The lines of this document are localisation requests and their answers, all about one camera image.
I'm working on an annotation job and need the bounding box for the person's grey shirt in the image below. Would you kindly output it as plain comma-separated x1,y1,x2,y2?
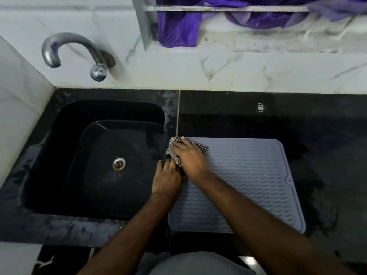
135,251,256,275

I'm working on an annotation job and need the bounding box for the grey silicone mat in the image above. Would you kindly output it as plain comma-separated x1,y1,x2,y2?
167,137,307,235

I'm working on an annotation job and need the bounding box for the checkered cleaning cloth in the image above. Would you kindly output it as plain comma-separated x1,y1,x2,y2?
165,136,209,168

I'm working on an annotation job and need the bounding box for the white window grille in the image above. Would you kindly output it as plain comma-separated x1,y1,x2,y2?
144,5,362,40

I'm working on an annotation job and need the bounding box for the chrome wall faucet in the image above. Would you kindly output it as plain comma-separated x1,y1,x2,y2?
41,32,116,82

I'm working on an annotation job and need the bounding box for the metal sink drain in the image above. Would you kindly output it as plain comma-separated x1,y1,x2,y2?
112,157,127,172

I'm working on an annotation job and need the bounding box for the grey window frame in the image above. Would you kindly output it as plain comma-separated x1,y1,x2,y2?
131,0,159,51

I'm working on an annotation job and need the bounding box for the purple satin curtain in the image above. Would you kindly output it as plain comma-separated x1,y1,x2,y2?
154,0,367,49

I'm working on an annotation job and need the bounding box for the person's left hand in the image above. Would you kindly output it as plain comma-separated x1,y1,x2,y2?
151,157,183,201

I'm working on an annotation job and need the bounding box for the person's left forearm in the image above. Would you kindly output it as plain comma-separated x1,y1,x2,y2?
76,193,177,275

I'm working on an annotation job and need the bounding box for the person's right hand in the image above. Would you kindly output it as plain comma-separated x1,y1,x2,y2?
171,136,213,183

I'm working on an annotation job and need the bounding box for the black stone sink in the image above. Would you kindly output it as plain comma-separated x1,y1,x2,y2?
21,100,166,220

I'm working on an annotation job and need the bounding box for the person's right forearm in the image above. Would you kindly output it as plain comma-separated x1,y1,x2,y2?
193,171,353,275

